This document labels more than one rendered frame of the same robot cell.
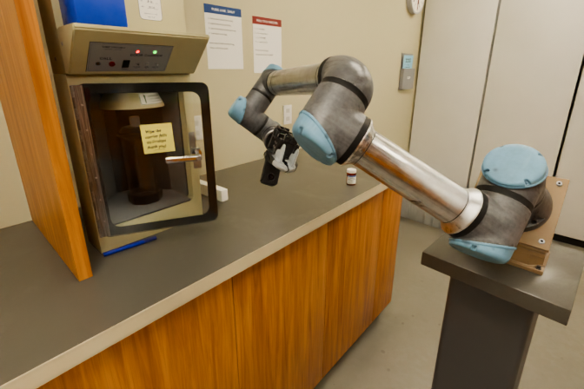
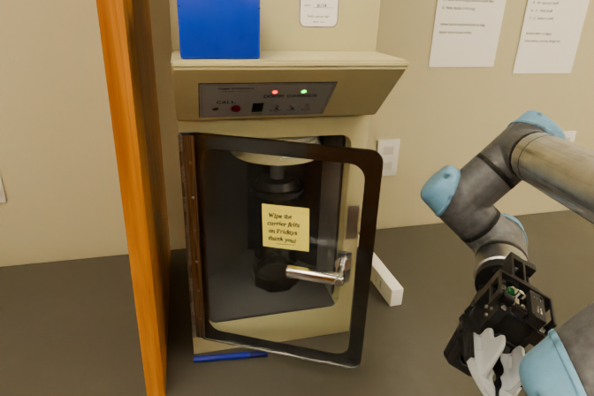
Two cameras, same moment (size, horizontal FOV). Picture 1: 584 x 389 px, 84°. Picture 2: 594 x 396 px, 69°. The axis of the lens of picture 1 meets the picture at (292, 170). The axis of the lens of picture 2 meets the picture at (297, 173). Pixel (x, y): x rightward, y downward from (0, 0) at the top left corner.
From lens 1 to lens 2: 37 cm
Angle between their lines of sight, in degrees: 32
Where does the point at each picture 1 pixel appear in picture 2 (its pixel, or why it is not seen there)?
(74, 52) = (178, 96)
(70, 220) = (145, 326)
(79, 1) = (186, 24)
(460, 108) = not seen: outside the picture
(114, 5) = (241, 25)
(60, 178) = (137, 273)
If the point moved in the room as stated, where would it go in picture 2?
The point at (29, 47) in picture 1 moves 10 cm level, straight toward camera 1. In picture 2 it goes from (115, 96) to (84, 116)
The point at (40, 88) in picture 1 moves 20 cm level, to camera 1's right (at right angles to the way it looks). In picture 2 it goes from (123, 153) to (237, 190)
